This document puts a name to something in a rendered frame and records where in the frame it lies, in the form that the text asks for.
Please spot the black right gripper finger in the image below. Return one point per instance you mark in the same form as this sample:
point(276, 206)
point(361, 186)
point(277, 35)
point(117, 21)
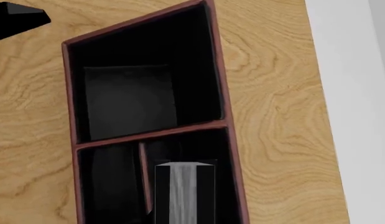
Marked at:
point(15, 21)

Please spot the brown caddy with black interior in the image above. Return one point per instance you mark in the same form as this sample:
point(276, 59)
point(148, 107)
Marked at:
point(148, 135)

